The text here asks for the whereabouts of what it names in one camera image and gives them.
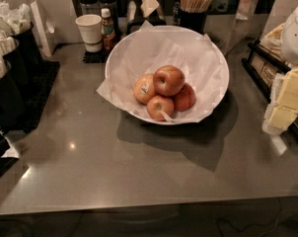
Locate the small amber sauce bottle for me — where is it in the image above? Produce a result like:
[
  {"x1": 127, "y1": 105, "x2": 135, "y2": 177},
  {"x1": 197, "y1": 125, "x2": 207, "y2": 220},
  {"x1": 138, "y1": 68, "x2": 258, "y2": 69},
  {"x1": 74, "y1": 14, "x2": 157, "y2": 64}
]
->
[{"x1": 101, "y1": 8, "x2": 116, "y2": 51}]

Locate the black container with white packets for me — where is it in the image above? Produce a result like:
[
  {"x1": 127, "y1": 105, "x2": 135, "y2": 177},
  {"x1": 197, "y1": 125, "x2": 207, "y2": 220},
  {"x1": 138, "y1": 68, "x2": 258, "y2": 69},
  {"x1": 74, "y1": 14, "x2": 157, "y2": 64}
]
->
[{"x1": 0, "y1": 1, "x2": 43, "y2": 69}]

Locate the left yellow-red apple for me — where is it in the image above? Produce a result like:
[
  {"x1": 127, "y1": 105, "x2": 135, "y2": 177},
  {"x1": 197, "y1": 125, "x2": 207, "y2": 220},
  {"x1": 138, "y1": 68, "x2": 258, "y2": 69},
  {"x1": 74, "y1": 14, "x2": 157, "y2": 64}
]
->
[{"x1": 133, "y1": 73, "x2": 157, "y2": 104}]

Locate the white paper cup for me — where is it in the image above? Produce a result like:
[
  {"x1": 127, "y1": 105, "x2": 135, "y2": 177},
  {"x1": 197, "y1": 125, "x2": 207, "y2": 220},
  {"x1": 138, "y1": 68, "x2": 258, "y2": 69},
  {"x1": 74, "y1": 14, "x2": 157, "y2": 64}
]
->
[{"x1": 75, "y1": 14, "x2": 103, "y2": 52}]

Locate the black napkin holder with napkins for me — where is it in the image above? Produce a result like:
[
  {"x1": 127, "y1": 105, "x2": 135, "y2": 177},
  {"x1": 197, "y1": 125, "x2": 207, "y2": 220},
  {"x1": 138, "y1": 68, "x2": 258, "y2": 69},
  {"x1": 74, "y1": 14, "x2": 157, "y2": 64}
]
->
[{"x1": 125, "y1": 0, "x2": 166, "y2": 35}]

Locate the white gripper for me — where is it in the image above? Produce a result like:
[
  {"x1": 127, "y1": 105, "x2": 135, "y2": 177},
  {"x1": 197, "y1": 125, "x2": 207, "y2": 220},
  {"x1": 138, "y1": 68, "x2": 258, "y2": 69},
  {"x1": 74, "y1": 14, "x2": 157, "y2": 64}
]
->
[{"x1": 262, "y1": 6, "x2": 298, "y2": 135}]

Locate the black rubber mat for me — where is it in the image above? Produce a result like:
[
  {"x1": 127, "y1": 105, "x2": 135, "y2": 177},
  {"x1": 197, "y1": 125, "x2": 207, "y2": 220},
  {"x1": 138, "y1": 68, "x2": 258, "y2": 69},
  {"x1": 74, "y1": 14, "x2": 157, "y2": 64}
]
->
[{"x1": 12, "y1": 60, "x2": 60, "y2": 133}]

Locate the small black coaster mat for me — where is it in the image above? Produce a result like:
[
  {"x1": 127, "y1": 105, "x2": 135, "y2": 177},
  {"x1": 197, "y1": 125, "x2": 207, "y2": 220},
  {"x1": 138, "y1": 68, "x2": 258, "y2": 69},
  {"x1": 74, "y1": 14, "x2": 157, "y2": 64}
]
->
[{"x1": 83, "y1": 50, "x2": 110, "y2": 63}]

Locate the black cup of stir sticks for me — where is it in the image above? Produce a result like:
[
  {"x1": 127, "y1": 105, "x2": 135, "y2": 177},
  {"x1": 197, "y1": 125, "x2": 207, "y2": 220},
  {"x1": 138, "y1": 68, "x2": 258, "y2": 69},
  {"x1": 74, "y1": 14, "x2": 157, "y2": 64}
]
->
[{"x1": 180, "y1": 0, "x2": 212, "y2": 33}]

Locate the white paper liner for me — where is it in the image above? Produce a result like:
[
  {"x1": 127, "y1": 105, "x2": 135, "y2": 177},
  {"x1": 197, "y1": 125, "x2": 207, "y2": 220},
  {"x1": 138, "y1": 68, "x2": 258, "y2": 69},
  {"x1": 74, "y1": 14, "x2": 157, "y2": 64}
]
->
[{"x1": 96, "y1": 20, "x2": 226, "y2": 124}]

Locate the white standing card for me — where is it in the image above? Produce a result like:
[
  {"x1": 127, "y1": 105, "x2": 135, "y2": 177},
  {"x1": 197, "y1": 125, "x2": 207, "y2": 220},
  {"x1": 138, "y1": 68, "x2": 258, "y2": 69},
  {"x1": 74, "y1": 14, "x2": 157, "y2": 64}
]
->
[{"x1": 31, "y1": 0, "x2": 56, "y2": 57}]

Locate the dark shaker right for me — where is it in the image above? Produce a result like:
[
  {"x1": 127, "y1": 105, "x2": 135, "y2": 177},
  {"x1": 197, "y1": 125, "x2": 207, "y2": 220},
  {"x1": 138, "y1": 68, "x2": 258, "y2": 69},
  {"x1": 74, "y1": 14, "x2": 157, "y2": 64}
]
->
[{"x1": 99, "y1": 0, "x2": 119, "y2": 36}]

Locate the black container with white cutlery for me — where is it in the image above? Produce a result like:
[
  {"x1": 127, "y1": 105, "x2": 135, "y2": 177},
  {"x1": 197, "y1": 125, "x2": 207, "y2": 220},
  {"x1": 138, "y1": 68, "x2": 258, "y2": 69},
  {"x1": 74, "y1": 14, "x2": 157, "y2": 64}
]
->
[{"x1": 0, "y1": 30, "x2": 29, "y2": 92}]

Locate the red apple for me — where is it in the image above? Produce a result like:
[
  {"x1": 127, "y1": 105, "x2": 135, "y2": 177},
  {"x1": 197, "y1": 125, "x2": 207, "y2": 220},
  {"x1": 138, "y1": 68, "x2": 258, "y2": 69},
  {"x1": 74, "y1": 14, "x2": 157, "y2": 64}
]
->
[
  {"x1": 153, "y1": 65, "x2": 186, "y2": 97},
  {"x1": 146, "y1": 95, "x2": 175, "y2": 121},
  {"x1": 173, "y1": 83, "x2": 196, "y2": 112}
]

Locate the black front cutlery container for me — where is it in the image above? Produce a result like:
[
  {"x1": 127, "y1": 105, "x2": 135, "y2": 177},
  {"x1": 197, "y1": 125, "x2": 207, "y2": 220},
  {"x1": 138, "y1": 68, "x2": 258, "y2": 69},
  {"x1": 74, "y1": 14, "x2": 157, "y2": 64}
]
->
[{"x1": 0, "y1": 55, "x2": 25, "y2": 127}]

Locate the black condiment rack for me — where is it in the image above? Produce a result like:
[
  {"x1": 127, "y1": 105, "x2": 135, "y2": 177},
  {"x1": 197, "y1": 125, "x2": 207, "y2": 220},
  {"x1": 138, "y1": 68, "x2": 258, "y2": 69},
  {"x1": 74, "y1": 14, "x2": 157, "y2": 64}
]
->
[{"x1": 242, "y1": 39, "x2": 298, "y2": 142}]

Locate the white bowl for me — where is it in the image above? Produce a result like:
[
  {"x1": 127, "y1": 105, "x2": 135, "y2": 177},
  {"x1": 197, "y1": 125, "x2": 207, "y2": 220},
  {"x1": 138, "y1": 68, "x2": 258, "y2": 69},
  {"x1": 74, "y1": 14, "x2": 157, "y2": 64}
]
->
[{"x1": 105, "y1": 25, "x2": 230, "y2": 126}]

